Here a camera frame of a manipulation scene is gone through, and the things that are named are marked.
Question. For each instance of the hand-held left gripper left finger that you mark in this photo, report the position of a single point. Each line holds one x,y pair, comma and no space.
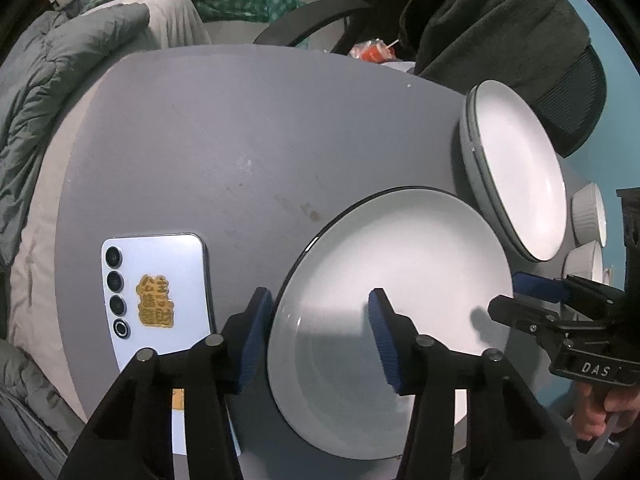
252,340

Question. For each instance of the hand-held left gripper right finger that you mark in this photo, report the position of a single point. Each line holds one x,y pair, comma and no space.
385,340

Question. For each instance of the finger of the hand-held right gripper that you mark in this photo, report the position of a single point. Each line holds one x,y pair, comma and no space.
520,317
537,285

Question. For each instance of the white ribbed bowl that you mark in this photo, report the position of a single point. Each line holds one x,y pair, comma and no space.
585,215
580,262

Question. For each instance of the white plate black rim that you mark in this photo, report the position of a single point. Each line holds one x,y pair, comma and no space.
400,250

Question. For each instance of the white plate grey underside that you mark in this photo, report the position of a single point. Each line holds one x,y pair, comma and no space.
467,160
520,170

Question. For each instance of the person's right hand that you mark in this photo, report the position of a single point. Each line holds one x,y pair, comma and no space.
587,415

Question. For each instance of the light blue smartphone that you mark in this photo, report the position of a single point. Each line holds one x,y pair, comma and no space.
160,270

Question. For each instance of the black mesh office chair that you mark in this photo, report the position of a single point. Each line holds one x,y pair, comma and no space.
575,105

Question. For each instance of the beige bed sheet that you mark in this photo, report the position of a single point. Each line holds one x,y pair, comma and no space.
40,270

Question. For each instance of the dark grey garment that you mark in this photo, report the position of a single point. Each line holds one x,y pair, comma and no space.
475,20

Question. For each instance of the orange snack packet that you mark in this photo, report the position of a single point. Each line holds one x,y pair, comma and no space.
370,51

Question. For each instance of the grey comforter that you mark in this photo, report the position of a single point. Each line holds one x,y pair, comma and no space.
40,85

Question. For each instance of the white pillow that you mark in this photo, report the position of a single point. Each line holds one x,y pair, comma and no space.
165,15

